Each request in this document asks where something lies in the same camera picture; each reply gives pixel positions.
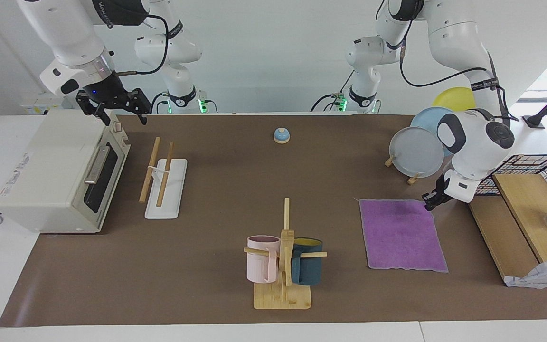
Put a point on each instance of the wooden plate rack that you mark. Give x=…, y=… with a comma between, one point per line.
x=413, y=179

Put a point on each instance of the wooden mug tree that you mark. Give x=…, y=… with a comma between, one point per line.
x=283, y=297

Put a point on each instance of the white patterned paper sheet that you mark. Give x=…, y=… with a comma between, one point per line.
x=544, y=275

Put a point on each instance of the yellow plate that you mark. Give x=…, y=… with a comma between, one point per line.
x=454, y=97

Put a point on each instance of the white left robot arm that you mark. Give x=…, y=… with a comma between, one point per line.
x=473, y=142

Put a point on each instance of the grey plate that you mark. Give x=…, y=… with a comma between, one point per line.
x=416, y=152

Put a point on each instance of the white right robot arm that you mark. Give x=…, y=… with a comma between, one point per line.
x=74, y=38

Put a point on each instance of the pink mug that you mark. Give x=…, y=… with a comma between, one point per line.
x=259, y=266

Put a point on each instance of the small blue cup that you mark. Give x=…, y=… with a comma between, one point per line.
x=281, y=136

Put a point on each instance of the white power strip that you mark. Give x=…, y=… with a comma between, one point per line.
x=41, y=102

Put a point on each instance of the beige toaster oven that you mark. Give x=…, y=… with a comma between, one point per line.
x=50, y=166

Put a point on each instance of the brown table mat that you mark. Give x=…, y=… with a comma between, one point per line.
x=235, y=190

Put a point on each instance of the white wooden-bar towel rack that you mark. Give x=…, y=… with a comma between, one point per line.
x=171, y=190

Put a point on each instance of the purple and grey towel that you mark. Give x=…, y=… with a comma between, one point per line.
x=401, y=237

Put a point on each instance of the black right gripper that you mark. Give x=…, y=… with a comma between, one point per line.
x=109, y=92

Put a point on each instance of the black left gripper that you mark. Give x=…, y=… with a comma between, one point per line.
x=439, y=190

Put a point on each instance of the light blue plate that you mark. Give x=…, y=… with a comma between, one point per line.
x=425, y=118

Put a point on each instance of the dark teal mug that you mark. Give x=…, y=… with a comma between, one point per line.
x=307, y=268

